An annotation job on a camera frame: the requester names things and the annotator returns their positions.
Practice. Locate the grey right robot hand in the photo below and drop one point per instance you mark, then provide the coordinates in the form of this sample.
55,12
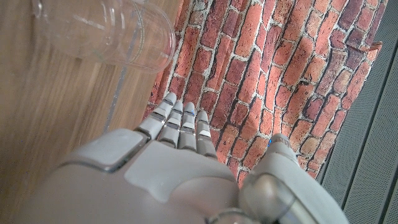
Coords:
161,180

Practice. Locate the printed red brick backdrop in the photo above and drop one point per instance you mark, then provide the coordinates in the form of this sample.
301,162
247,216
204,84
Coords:
264,71

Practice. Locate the clear plastic cup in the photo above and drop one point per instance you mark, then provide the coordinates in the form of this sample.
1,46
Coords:
118,31

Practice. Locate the grey perforated panel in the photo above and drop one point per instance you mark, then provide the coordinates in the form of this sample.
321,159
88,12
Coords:
367,155

